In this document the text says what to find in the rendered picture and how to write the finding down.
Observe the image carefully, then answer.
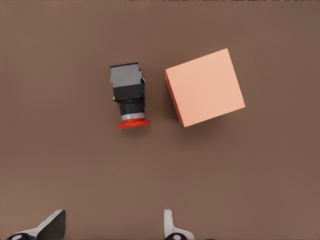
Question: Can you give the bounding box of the red button switch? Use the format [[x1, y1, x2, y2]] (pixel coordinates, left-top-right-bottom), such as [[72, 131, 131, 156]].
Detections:
[[109, 62, 152, 130]]

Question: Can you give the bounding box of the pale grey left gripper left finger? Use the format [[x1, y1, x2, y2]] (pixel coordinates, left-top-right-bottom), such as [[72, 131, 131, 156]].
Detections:
[[6, 209, 67, 240]]

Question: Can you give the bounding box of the salmon pink cube block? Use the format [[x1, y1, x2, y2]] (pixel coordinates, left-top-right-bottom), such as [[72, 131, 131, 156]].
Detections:
[[164, 47, 247, 128]]

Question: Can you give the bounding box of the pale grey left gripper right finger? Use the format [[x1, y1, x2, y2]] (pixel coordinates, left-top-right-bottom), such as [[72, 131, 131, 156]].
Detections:
[[163, 209, 196, 240]]

